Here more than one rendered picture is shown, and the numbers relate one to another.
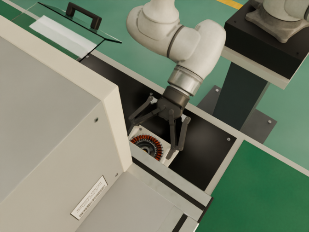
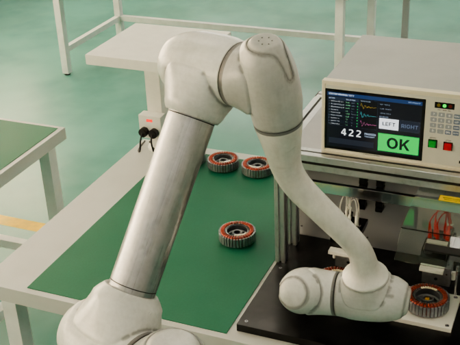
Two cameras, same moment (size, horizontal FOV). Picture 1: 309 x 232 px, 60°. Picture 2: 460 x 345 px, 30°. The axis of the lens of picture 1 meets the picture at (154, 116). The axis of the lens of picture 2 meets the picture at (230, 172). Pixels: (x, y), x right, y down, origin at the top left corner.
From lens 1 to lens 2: 228 cm
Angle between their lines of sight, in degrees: 93
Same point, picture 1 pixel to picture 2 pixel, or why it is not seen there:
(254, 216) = (211, 281)
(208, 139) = (270, 316)
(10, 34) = (378, 83)
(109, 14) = not seen: outside the picture
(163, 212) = not seen: hidden behind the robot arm
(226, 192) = (240, 291)
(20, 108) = (352, 73)
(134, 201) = (312, 143)
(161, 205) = not seen: hidden behind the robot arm
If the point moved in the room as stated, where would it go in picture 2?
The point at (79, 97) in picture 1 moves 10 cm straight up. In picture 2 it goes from (333, 77) to (334, 40)
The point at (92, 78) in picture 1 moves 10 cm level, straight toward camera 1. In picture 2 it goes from (333, 79) to (309, 69)
